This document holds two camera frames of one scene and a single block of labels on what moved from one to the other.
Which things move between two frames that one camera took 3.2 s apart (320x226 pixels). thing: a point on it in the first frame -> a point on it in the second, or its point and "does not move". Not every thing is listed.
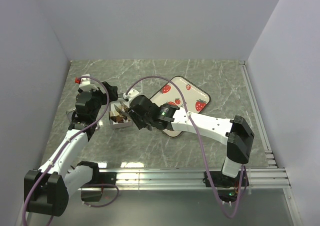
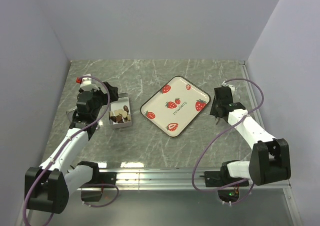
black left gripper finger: [112, 91] does not move
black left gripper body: [100, 98] does not move
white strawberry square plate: [182, 92] does not move
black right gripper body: [140, 123] -> [214, 110]
